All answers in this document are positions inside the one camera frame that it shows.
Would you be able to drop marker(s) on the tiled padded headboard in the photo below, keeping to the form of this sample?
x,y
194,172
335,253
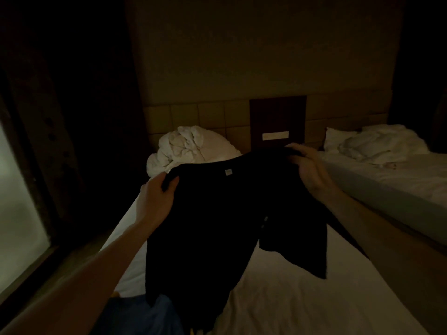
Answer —
x,y
209,118

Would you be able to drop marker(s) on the person's right forearm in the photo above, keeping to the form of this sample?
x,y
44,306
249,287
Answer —
x,y
391,247

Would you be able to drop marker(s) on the person's right thumb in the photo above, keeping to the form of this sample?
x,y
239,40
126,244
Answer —
x,y
295,160

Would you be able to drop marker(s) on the white switch plate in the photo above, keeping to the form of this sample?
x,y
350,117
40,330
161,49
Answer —
x,y
275,136

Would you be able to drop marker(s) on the person's left hand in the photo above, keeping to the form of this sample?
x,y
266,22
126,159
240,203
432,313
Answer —
x,y
153,204

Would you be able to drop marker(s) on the white pillow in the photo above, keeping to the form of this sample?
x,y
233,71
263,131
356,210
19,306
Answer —
x,y
337,138

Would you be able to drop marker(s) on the white sheeted bed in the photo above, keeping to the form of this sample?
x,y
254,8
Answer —
x,y
296,293
394,184

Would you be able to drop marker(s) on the black t-shirt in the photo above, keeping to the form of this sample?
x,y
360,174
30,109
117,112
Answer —
x,y
223,233

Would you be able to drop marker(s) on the person's right hand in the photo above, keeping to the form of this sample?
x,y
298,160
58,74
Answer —
x,y
312,170

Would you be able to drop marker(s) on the person's left thumb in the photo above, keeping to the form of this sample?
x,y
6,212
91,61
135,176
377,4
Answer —
x,y
170,186

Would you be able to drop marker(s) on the blue garment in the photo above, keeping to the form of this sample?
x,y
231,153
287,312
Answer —
x,y
138,315

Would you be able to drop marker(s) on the dark wooden wall panel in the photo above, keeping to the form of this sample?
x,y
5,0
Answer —
x,y
277,116

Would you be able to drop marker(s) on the person's left forearm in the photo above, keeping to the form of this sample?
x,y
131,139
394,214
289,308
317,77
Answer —
x,y
75,286

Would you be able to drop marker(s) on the frosted window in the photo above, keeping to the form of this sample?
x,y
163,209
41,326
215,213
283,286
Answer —
x,y
15,226

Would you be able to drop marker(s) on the crumpled white duvet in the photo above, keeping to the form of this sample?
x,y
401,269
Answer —
x,y
190,146
382,143

